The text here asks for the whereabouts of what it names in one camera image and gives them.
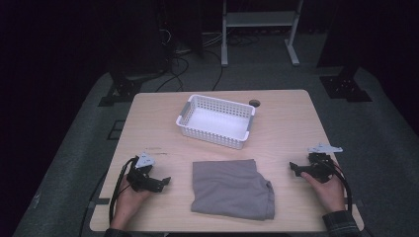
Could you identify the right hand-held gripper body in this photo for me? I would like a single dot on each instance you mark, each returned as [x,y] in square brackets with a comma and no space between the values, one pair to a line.
[321,168]

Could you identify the white metal stand frame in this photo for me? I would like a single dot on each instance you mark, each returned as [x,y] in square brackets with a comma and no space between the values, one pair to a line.
[257,19]

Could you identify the white perforated plastic basket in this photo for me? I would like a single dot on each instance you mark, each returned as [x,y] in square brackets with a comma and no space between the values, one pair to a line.
[214,122]

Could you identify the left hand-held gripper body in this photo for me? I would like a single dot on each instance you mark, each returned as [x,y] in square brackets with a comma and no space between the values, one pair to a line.
[140,177]

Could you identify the black stand base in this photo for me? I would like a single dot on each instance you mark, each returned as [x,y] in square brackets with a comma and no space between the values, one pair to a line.
[345,87]
[122,89]

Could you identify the round table grommet hole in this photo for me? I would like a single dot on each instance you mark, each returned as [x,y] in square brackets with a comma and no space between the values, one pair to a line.
[254,103]

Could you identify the person's right hand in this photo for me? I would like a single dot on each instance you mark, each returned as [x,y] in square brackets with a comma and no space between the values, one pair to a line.
[329,194]

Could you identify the gray cloth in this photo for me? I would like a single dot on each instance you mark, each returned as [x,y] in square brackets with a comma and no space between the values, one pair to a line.
[230,191]

